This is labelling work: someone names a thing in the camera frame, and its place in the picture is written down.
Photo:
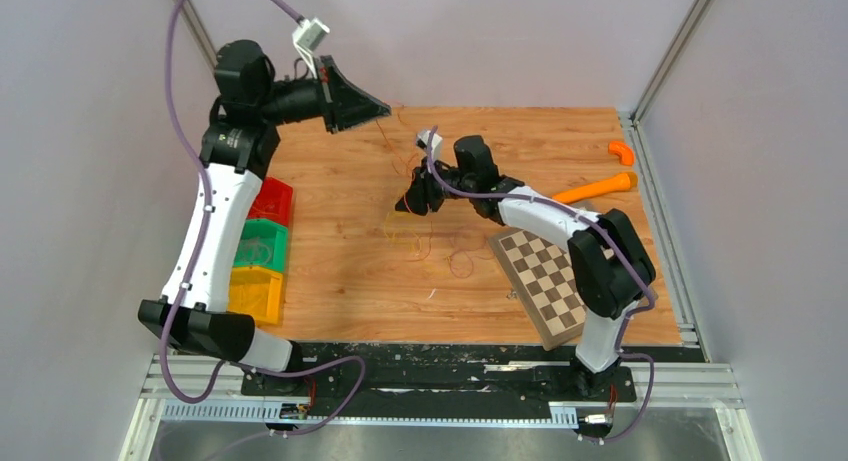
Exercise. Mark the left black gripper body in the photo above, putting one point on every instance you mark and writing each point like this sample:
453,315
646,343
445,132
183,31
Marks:
316,99

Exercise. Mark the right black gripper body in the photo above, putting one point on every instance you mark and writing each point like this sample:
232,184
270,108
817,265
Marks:
424,174

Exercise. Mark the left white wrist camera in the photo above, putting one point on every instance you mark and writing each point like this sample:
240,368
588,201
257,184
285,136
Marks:
307,37

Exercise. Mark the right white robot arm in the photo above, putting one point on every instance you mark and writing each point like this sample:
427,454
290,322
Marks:
613,272

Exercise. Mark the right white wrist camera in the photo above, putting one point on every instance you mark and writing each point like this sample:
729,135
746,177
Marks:
425,139

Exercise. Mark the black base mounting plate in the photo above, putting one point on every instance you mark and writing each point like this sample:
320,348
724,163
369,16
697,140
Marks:
443,381

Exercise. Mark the wooden chessboard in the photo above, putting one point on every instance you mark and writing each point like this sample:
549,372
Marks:
541,275

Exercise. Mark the orange curved pipe piece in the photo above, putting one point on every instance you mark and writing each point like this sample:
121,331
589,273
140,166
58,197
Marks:
622,151

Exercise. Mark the red plastic bin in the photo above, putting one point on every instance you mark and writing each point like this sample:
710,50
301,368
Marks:
274,202

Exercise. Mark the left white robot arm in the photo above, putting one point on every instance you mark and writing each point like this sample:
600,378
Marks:
192,312

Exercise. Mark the green plastic bin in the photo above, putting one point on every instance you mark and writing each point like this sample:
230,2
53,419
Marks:
263,243

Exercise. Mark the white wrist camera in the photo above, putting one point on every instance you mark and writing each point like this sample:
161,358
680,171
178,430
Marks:
425,139
307,37

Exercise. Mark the yellow plastic bin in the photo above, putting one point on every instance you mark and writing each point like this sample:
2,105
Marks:
258,292

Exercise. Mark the orange plastic carrot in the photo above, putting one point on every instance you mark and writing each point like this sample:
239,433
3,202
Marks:
621,182

